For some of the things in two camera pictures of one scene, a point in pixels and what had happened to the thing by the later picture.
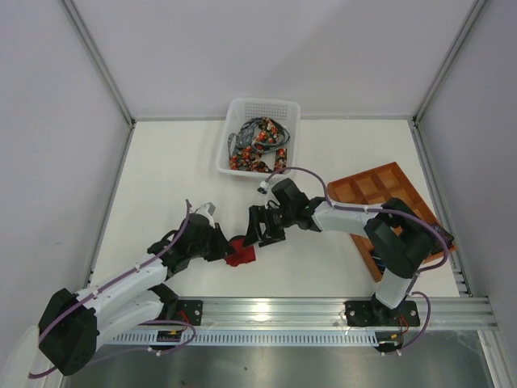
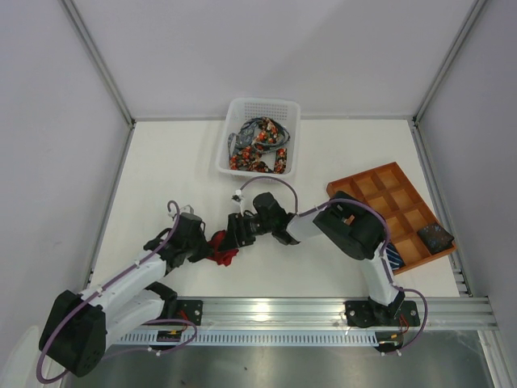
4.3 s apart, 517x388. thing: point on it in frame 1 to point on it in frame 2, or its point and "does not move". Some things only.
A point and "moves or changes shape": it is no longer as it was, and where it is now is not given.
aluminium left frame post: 99,57 does not move
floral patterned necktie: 245,158 does not move
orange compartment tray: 374,188 does not move
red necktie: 242,255 moves or changes shape
